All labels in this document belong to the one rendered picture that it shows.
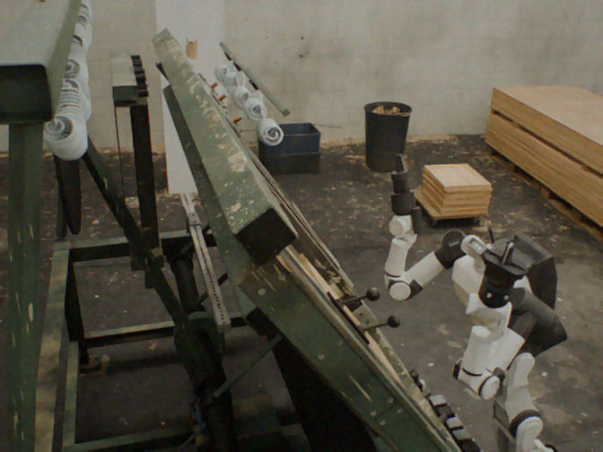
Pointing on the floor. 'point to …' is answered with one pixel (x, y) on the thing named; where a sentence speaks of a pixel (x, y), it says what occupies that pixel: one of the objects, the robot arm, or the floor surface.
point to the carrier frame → (201, 403)
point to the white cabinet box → (192, 17)
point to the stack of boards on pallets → (553, 146)
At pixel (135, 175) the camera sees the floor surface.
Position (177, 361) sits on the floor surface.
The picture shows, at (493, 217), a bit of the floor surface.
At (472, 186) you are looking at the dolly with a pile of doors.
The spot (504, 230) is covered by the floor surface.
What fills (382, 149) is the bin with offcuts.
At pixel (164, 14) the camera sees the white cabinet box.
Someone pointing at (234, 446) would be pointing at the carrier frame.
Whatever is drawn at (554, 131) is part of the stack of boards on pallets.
